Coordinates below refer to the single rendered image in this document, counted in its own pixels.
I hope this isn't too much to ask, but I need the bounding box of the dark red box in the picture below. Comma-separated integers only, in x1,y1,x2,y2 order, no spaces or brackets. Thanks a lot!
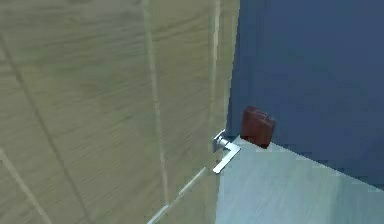
240,105,277,150

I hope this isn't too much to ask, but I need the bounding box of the pale wooden room door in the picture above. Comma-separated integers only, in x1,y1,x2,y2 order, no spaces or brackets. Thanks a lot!
0,0,241,224

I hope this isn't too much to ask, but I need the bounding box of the silver door lever handle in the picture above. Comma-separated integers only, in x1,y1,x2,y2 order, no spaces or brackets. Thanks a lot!
212,129,242,175

